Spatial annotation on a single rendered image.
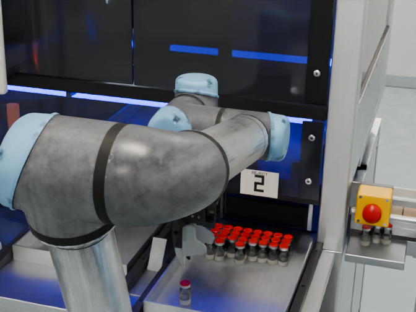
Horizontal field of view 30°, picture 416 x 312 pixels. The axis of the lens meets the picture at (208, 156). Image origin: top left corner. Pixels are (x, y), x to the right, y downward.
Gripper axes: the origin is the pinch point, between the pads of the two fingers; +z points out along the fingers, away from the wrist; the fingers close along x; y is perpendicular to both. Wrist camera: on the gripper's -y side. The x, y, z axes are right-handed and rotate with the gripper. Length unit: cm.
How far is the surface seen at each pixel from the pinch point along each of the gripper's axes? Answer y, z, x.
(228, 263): 4.5, 10.1, 17.8
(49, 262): -31.0, 9.4, 4.7
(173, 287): -3.5, 10.1, 4.7
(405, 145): 32, 98, 354
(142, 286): -9.5, 10.1, 3.1
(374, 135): 26, 10, 113
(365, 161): 26, 10, 89
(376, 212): 33.4, -2.4, 27.4
